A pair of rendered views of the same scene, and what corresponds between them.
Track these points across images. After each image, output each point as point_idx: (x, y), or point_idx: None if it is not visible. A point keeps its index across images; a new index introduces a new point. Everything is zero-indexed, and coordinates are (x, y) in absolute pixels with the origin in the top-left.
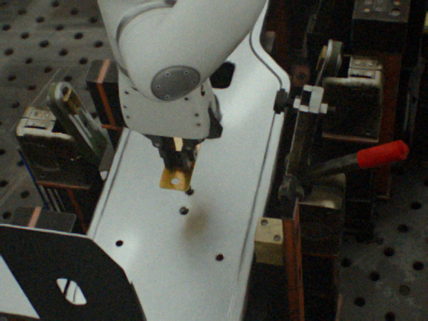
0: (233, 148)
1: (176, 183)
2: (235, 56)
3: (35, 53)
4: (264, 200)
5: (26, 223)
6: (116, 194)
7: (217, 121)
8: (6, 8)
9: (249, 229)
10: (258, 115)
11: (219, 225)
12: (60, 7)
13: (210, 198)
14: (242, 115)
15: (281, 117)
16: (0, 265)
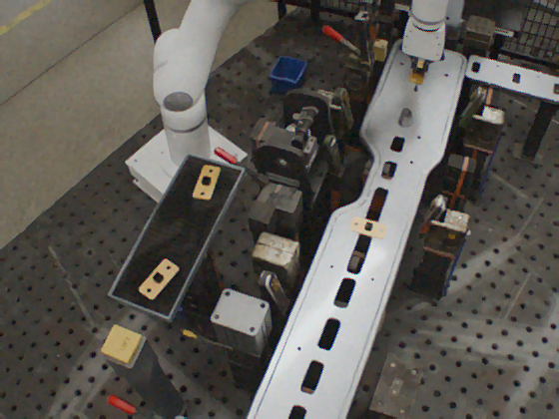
0: (393, 104)
1: (421, 94)
2: (389, 152)
3: (524, 334)
4: (380, 79)
5: (491, 98)
6: (450, 94)
7: (401, 44)
8: (555, 386)
9: (388, 70)
10: (379, 118)
11: (401, 74)
12: (511, 378)
13: (405, 85)
14: (387, 120)
15: (367, 113)
16: (497, 75)
